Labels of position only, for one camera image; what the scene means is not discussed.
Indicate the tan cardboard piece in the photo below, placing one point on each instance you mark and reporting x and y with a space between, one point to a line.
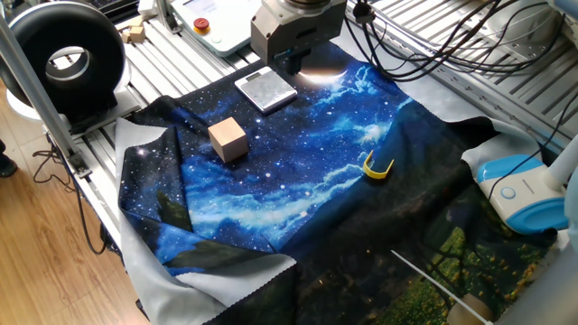
469 311

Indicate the grey metal stand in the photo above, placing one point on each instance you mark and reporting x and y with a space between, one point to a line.
168 18

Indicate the black shoe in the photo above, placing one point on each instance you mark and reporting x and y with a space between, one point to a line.
6 167

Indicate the aluminium frame post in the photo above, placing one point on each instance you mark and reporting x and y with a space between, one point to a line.
40 92

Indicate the aluminium profile rail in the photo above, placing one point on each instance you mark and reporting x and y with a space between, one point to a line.
496 104

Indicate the silver digital scale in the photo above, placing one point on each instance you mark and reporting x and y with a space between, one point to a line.
266 88

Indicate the galaxy print cloth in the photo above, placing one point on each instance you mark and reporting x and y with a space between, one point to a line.
293 180

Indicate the white teach pendant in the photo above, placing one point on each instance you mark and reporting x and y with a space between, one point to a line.
226 31

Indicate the thin white rod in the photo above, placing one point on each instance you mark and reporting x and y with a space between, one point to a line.
433 281

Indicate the yellow U-shaped clip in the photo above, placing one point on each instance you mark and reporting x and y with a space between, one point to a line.
375 175

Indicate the small wooden block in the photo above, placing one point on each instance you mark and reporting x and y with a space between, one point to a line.
125 36
135 21
137 34

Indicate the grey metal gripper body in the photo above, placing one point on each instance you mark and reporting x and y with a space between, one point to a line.
298 36

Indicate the blue white lamp base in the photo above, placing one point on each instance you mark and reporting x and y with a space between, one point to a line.
519 198

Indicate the wooden cube block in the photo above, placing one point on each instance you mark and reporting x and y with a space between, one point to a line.
228 140

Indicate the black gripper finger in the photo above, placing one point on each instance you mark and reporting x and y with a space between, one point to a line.
289 63
303 63

